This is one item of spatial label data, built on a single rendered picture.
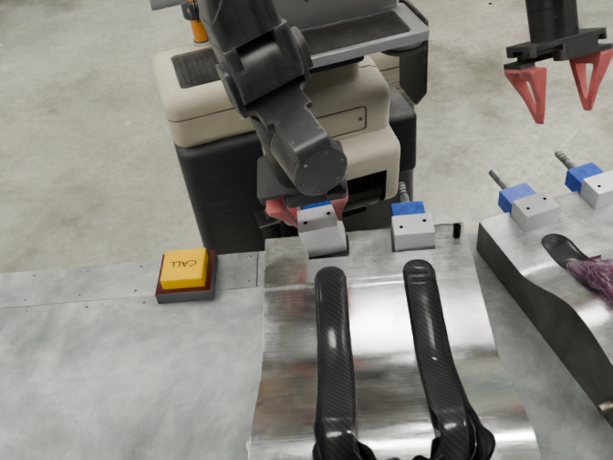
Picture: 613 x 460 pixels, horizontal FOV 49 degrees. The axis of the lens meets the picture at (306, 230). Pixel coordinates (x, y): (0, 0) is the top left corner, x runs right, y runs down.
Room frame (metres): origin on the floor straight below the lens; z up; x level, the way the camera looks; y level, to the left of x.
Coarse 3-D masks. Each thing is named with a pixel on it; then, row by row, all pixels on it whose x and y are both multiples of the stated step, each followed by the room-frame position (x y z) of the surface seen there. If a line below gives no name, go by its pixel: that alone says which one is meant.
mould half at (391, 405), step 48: (288, 240) 0.64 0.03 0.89; (384, 240) 0.62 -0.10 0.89; (288, 288) 0.56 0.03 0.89; (384, 288) 0.54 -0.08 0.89; (480, 288) 0.52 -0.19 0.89; (288, 336) 0.49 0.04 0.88; (384, 336) 0.47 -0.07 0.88; (480, 336) 0.45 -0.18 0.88; (288, 384) 0.42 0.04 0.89; (384, 384) 0.40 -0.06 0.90; (480, 384) 0.38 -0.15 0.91; (288, 432) 0.34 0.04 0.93; (384, 432) 0.33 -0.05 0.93; (432, 432) 0.32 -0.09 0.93; (528, 432) 0.30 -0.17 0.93
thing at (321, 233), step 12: (312, 204) 0.65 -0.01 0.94; (324, 204) 0.65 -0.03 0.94; (300, 216) 0.63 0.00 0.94; (312, 216) 0.62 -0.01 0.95; (324, 216) 0.62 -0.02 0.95; (336, 216) 0.61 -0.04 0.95; (300, 228) 0.61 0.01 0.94; (312, 228) 0.60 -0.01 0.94; (324, 228) 0.60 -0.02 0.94; (336, 228) 0.60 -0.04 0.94; (312, 240) 0.60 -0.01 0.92; (324, 240) 0.60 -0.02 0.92; (336, 240) 0.60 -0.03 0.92; (312, 252) 0.61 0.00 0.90; (324, 252) 0.61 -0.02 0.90; (336, 252) 0.61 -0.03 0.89
